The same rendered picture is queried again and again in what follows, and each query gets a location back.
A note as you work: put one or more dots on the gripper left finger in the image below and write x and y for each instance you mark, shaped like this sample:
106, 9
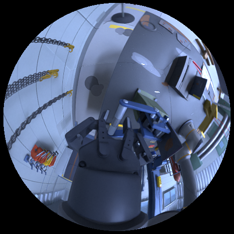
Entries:
86, 124

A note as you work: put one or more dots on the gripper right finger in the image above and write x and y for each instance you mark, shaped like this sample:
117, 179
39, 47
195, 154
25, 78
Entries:
128, 135

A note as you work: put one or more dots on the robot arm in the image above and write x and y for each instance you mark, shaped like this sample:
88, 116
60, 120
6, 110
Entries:
190, 139

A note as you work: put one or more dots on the blue plate clamp body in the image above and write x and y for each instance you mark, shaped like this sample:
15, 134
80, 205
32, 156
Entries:
155, 126

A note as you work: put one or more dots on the olive green plate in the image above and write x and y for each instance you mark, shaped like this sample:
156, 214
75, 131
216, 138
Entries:
146, 99

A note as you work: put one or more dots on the dark rust-stained steel plate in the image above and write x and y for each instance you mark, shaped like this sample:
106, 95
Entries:
171, 144

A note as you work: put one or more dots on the yellow clamp tool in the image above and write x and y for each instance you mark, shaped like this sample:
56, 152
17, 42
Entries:
209, 113

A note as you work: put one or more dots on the rack of orange yellow tags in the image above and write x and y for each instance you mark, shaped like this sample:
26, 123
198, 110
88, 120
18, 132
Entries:
43, 155

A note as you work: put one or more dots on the blue steel column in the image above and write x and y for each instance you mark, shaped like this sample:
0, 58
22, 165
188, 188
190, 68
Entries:
154, 190

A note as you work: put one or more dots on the red orange hanging tool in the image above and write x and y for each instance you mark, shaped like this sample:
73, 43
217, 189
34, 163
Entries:
176, 173

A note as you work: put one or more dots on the green box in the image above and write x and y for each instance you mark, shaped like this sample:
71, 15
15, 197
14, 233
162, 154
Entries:
195, 161

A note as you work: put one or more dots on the window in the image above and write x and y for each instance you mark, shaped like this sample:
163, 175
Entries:
169, 197

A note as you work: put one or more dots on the black box with white side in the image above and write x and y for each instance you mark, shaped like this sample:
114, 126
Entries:
177, 73

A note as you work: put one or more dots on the dark blue box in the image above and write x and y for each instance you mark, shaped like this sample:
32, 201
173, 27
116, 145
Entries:
198, 87

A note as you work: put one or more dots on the grey pipe bundle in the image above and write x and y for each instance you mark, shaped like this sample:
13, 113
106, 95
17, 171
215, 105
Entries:
215, 135

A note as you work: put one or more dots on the grey paper with orange marks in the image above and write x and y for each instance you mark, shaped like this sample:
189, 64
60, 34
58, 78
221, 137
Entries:
166, 25
182, 41

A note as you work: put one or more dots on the black round base with pole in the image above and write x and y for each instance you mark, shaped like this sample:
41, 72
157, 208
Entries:
122, 17

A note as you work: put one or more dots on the brown wooden block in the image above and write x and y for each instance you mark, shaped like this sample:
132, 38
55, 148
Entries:
204, 51

